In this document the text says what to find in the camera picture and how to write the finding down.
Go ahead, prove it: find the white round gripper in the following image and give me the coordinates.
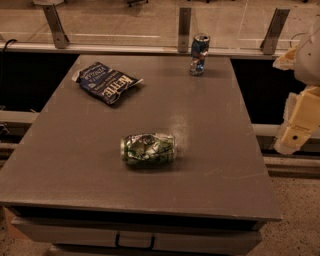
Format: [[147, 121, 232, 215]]
[[273, 18, 320, 155]]

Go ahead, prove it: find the green crushed soda can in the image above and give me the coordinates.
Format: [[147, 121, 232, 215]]
[[120, 133, 176, 165]]

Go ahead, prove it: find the blue energy drink can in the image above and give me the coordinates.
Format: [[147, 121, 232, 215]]
[[189, 33, 210, 76]]

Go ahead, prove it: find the blue Kettle chip bag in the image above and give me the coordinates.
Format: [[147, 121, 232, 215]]
[[72, 62, 142, 105]]

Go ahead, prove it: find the right metal railing bracket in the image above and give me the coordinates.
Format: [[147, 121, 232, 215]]
[[260, 8, 290, 55]]

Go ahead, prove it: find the metal railing bracket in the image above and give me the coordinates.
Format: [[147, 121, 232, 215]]
[[32, 0, 69, 49], [178, 7, 191, 53], [260, 8, 290, 55]]

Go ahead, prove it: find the middle metal railing bracket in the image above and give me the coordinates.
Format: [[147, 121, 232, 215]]
[[178, 7, 191, 53]]

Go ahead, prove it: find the left metal railing bracket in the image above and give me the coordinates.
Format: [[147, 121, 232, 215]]
[[32, 0, 69, 49]]

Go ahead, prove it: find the black cable at left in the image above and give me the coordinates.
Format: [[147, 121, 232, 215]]
[[0, 38, 18, 88]]

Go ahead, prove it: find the grey drawer with black handle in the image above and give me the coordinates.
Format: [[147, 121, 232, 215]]
[[12, 217, 261, 256]]

